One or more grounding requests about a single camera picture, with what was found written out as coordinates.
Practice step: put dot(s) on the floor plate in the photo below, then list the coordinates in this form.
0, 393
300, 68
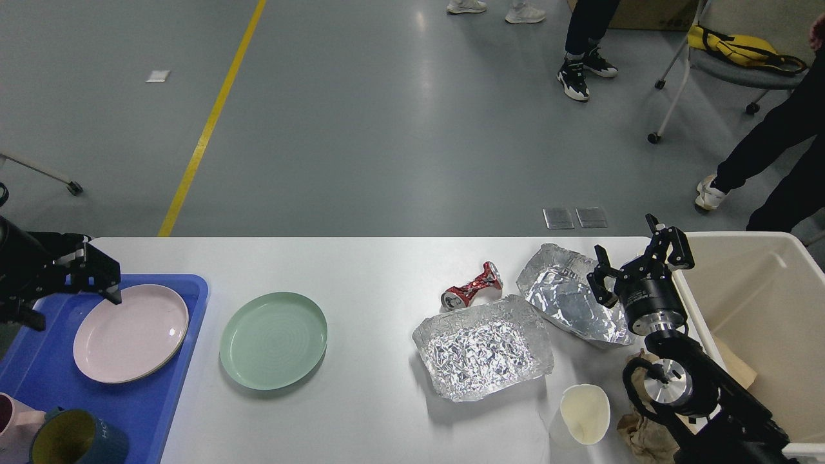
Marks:
592, 218
558, 219

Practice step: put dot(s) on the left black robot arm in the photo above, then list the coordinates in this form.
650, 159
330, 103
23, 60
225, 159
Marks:
10, 331

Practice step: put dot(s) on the chair leg with caster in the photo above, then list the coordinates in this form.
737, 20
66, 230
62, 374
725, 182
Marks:
74, 187

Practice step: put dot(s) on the left floor plate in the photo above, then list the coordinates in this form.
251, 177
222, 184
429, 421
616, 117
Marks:
558, 219

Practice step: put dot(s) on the yellow bag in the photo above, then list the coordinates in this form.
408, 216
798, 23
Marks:
744, 51

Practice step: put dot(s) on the person with black sneakers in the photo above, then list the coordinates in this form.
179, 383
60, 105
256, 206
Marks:
588, 25

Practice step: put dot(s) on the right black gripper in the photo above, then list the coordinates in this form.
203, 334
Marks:
644, 285

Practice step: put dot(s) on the beige plastic bin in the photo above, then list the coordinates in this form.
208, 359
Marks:
761, 294

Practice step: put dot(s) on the white paper cup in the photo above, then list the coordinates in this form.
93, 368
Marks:
582, 418

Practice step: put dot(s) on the person with beige sneakers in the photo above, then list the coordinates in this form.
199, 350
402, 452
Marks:
800, 193

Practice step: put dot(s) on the grey chair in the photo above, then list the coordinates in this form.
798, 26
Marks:
784, 24

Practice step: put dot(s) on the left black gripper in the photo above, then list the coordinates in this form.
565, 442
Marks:
26, 260

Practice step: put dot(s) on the right floor plate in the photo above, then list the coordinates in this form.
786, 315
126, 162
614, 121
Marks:
592, 218

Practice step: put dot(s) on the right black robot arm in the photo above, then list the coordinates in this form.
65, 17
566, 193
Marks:
710, 415

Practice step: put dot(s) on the dark teal mug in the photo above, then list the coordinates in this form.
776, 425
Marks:
78, 436

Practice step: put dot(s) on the rear foil tray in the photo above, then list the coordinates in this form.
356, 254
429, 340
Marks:
554, 281

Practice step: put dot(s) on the crumpled brown paper bag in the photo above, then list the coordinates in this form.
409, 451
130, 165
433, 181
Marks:
649, 441

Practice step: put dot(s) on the front foil tray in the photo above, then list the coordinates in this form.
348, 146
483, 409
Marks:
473, 352

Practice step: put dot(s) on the blue plastic tray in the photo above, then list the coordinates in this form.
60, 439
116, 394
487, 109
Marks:
38, 368

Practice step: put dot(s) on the crushed red can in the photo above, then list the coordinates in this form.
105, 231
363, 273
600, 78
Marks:
461, 297

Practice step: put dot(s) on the cardboard box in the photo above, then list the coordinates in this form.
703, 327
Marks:
654, 15

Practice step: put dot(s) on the foil tray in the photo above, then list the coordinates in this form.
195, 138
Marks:
473, 352
554, 281

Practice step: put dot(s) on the pink plate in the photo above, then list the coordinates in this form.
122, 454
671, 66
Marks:
120, 343

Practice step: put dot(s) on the green plate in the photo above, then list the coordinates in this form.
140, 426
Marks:
273, 341

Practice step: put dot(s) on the pink mug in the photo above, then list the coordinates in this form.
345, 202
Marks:
19, 425

